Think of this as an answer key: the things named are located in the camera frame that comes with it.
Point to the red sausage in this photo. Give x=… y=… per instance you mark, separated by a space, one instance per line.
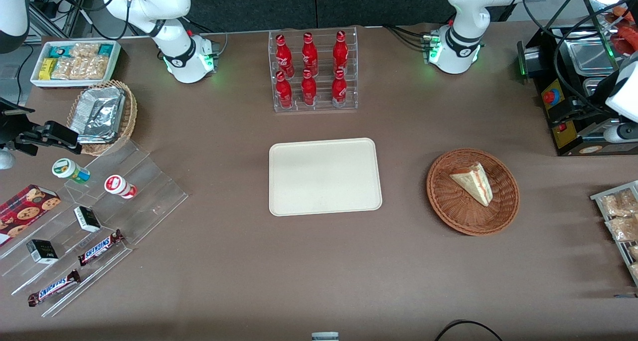
x=629 y=41

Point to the red capped white bottle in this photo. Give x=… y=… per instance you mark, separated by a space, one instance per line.
x=118 y=186

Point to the triangular sandwich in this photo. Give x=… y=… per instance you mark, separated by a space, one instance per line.
x=473 y=184

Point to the small grey white object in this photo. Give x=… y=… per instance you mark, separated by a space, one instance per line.
x=325 y=337

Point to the thin blue object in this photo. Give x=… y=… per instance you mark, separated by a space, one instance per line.
x=627 y=295

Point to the black hot food display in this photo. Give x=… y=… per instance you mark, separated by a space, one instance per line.
x=560 y=111

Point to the small black box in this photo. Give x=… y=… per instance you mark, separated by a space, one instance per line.
x=42 y=252
x=87 y=219

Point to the white rectangular snack bin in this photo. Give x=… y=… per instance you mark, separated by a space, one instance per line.
x=112 y=67

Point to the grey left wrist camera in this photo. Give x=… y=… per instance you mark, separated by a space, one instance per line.
x=620 y=133

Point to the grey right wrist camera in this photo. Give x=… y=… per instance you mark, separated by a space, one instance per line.
x=5 y=160

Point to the red cookie box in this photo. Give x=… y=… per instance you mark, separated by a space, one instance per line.
x=25 y=211

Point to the brown Snickers bar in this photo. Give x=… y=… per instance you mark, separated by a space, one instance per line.
x=54 y=288
x=99 y=248

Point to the clear acrylic bottle rack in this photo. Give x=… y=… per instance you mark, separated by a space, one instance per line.
x=321 y=106

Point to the light tan wicker basket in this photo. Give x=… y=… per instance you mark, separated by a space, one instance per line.
x=129 y=111

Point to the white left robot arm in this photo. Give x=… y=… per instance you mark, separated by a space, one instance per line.
x=461 y=12

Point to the round brown wicker basket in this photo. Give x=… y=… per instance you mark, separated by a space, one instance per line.
x=448 y=206

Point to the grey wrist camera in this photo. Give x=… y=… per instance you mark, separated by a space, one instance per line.
x=5 y=160
x=620 y=133

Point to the clear peanut snack pack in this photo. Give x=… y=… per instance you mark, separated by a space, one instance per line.
x=84 y=50
x=62 y=69
x=98 y=67
x=79 y=68

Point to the teal snack pack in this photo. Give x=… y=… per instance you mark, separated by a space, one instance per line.
x=105 y=50
x=60 y=51

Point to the clear acrylic stepped display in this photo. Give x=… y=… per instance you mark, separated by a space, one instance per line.
x=149 y=201

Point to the yellow snack pack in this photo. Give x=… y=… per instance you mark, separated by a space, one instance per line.
x=48 y=68

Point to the red cola bottle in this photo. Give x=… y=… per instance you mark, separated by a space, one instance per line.
x=284 y=57
x=339 y=90
x=283 y=92
x=309 y=54
x=309 y=90
x=340 y=52

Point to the clear bag of snacks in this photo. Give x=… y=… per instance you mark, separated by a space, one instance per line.
x=623 y=229
x=635 y=270
x=618 y=204
x=634 y=252

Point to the tray of packaged snacks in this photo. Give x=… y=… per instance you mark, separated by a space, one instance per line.
x=600 y=197

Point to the green capped white bottle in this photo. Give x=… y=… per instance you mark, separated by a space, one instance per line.
x=67 y=170

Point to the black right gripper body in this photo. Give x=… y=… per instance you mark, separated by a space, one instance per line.
x=11 y=130

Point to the beige plastic tray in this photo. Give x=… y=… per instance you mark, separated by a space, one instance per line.
x=324 y=176

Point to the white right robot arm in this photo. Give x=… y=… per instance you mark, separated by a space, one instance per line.
x=169 y=42

